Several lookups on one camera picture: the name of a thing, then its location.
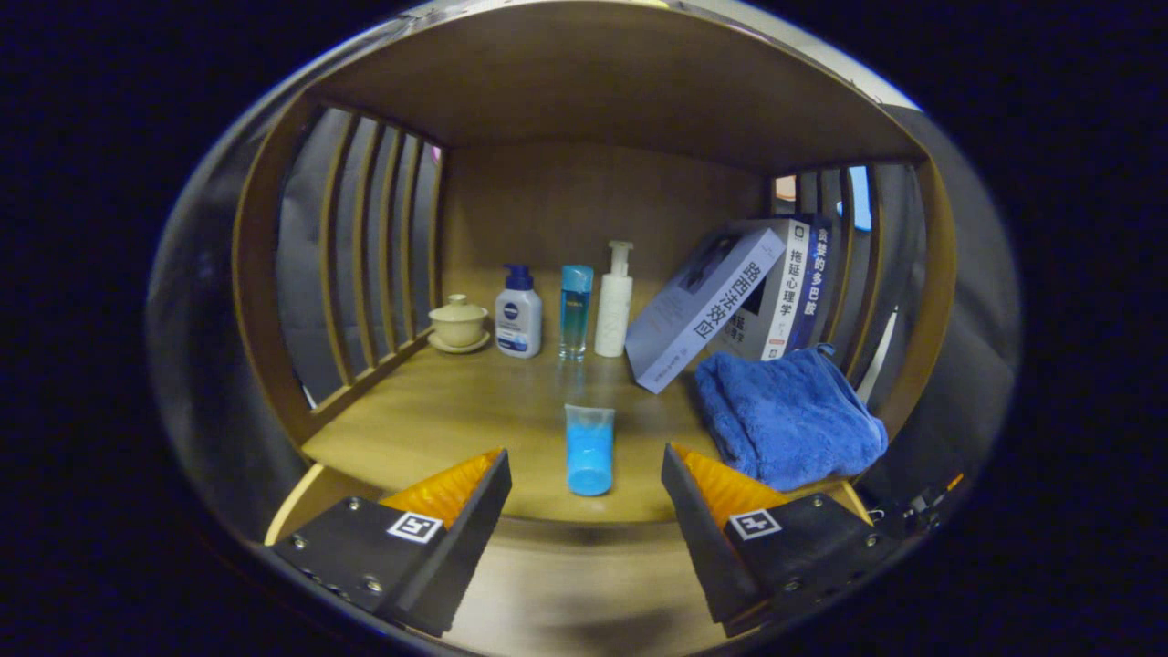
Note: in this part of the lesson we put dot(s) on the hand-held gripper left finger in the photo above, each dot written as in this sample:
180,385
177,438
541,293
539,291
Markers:
461,547

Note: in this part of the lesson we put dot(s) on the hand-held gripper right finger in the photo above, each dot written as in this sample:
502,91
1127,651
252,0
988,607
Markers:
704,538

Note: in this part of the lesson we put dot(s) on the light blue tube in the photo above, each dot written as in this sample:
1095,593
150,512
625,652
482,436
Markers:
589,456

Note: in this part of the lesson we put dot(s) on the wooden countertop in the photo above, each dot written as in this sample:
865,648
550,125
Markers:
456,420

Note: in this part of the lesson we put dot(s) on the wooden cabinet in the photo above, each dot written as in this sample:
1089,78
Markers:
593,82

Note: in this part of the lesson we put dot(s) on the blue folded towel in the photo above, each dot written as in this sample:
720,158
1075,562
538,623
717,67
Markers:
789,420

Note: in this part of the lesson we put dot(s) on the black and orange clamp device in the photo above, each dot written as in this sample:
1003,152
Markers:
922,506

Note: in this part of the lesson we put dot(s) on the beige lidded tea cup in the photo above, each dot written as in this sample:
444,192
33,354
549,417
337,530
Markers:
458,324

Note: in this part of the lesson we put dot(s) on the lavender book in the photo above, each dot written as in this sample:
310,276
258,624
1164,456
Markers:
693,315

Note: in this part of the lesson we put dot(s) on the white bottle with blue cap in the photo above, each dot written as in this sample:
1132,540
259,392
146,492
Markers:
518,319

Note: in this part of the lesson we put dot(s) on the white pump bottle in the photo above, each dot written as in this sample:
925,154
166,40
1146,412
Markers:
613,315

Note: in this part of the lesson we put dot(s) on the white book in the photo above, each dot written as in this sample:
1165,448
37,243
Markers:
776,301

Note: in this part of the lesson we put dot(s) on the blue glass bottle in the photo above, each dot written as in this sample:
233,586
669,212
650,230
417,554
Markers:
576,315

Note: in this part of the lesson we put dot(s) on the dark blue book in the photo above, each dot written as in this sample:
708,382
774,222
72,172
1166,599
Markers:
817,274

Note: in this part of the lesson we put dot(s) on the black backdrop cloth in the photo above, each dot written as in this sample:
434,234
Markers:
306,274

